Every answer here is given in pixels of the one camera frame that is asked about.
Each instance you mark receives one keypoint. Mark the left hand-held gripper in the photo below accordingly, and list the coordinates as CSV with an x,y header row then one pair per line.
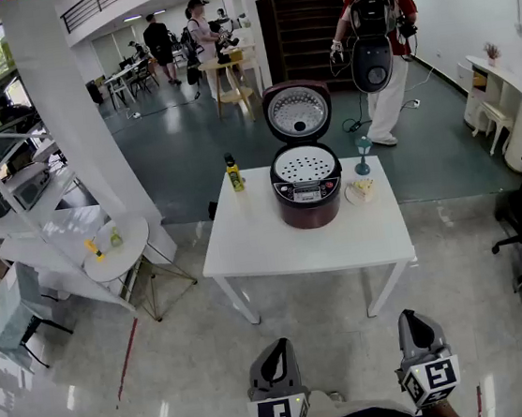
x,y
277,413

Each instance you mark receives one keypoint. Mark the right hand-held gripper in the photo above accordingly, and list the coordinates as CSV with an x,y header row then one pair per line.
x,y
433,380

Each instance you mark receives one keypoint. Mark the white perforated steamer tray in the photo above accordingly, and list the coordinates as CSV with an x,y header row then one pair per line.
x,y
305,164

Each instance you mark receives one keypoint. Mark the person's right forearm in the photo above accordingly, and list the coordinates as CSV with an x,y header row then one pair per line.
x,y
444,416

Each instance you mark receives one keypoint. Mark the person's beige trousers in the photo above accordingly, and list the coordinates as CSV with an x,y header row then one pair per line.
x,y
351,406

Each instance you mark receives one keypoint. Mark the white square table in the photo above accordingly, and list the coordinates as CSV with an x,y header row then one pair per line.
x,y
303,245

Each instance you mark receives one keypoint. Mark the small white plate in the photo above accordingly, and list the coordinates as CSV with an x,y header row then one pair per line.
x,y
352,198

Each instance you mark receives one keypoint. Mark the yellow cake slice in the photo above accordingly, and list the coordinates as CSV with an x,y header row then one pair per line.
x,y
363,190

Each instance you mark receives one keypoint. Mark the maroon rice cooker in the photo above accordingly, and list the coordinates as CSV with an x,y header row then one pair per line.
x,y
310,206

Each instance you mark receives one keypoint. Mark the black bag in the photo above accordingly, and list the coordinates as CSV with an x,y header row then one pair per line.
x,y
214,211

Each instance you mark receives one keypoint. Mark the teal lantern ornament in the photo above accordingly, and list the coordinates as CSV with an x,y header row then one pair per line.
x,y
363,162

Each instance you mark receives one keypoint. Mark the round white side table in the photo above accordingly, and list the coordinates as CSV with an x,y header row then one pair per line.
x,y
121,258

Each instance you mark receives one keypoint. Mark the yellow oil bottle black cap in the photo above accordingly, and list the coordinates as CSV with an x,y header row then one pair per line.
x,y
236,177

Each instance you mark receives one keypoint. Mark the small green bottle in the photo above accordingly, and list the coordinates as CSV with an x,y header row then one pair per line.
x,y
116,238

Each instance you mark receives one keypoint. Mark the small yellow bottle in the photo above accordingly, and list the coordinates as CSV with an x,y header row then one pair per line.
x,y
93,249

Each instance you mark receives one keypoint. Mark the white carved stool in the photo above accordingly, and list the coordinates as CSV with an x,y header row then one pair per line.
x,y
495,115

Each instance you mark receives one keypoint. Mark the pale blue small table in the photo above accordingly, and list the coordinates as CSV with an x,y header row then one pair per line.
x,y
14,313

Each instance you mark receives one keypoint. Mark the white power strip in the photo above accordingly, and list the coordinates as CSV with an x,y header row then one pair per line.
x,y
135,115

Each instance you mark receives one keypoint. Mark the small potted dried plant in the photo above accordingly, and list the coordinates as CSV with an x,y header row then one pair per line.
x,y
491,54

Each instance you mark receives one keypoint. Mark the silver toaster oven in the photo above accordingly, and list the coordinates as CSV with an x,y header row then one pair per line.
x,y
29,189

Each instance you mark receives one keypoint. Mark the round wooden two-tier table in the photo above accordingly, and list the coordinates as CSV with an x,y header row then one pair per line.
x,y
224,65

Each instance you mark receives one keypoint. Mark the small black object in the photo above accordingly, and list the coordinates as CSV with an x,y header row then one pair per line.
x,y
223,58

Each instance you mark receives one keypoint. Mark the yellow box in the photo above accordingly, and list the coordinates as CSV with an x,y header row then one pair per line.
x,y
234,55

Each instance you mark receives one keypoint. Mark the black cabinet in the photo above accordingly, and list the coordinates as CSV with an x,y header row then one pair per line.
x,y
95,93

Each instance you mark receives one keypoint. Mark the dark wooden staircase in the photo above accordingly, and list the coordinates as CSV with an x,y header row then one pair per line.
x,y
305,32

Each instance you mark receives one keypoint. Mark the white long table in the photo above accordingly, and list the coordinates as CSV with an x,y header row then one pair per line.
x,y
119,76

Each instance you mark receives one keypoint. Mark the black balcony railing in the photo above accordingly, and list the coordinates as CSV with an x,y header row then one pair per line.
x,y
89,4

